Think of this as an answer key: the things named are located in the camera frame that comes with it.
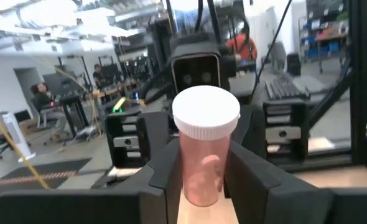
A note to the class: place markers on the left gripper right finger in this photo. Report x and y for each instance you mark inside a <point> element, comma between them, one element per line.
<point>249,180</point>

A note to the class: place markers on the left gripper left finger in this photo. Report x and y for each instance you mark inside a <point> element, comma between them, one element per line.
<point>168,174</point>

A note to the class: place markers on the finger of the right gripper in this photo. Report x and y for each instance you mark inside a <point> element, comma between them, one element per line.
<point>154,133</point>
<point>250,133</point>

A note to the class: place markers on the small pink pill bottle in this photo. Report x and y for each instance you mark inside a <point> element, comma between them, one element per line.
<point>202,174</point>

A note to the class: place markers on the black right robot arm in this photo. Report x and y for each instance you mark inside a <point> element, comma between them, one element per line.
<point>161,43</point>

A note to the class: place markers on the black floor bin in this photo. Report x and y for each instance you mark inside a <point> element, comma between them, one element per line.
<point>294,63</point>

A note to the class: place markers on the person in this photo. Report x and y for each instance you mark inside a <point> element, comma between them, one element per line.
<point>98,76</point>
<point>43,99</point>
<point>242,46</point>

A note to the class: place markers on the grey chair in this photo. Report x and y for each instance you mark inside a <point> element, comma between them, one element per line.
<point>276,56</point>

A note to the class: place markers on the black desk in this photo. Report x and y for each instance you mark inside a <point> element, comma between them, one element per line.
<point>73,101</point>

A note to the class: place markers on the shelf with blue bins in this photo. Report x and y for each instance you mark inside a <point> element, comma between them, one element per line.
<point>323,34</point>

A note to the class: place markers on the black mat orange stripes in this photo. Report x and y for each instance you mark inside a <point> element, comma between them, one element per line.
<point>46,174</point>

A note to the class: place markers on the cardboard box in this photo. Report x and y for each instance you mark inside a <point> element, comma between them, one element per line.
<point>28,126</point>

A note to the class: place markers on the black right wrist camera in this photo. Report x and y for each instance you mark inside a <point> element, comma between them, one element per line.
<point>196,73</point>

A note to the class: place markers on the black aluminium table frame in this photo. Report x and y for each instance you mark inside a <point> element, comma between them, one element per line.
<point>362,93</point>

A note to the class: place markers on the white pedestal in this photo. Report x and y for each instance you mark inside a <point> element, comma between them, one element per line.
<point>14,137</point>

